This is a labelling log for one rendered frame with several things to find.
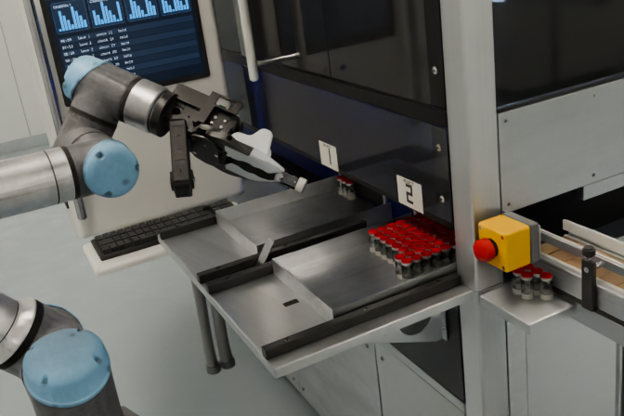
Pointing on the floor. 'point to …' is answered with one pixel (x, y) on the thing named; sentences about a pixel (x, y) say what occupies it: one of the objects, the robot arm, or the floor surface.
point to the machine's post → (474, 164)
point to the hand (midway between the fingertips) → (273, 175)
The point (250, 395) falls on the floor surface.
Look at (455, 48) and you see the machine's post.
